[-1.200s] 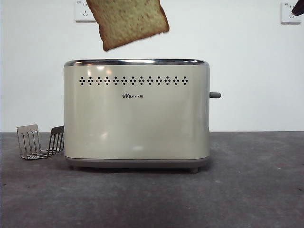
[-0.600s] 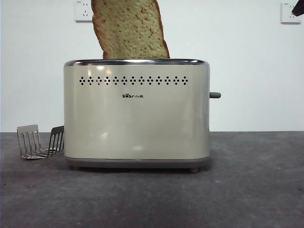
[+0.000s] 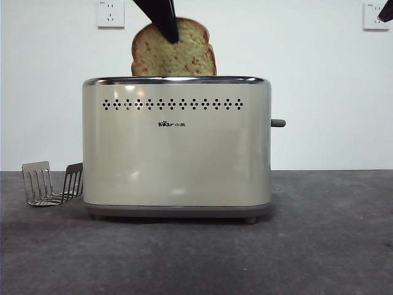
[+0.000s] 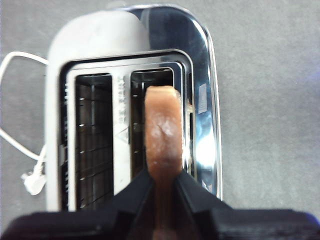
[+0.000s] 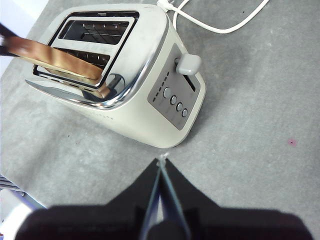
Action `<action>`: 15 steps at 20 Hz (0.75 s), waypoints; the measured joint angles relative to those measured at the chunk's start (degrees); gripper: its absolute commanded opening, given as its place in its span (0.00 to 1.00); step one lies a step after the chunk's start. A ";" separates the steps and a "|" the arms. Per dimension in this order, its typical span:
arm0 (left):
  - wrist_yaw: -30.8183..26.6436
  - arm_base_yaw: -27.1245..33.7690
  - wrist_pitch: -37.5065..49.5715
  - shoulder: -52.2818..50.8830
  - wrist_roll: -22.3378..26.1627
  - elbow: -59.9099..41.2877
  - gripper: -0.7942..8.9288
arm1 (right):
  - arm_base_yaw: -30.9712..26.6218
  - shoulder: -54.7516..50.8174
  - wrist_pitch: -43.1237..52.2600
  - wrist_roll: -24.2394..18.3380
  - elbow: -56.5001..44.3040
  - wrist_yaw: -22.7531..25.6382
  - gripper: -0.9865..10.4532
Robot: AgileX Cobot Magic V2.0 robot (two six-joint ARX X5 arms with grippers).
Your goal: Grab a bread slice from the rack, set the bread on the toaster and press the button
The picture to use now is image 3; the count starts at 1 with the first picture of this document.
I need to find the brown-crusted bread slice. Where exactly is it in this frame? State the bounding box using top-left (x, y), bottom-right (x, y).
top-left (131, 17), bottom-right (218, 77)

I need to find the white wall socket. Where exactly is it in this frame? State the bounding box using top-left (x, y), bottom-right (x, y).
top-left (97, 0), bottom-right (126, 30)
top-left (363, 2), bottom-right (391, 31)

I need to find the metal wire bread rack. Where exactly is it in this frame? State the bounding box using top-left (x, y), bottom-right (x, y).
top-left (21, 160), bottom-right (84, 207)

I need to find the cream two-slot toaster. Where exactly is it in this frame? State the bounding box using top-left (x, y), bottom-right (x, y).
top-left (81, 76), bottom-right (273, 224)

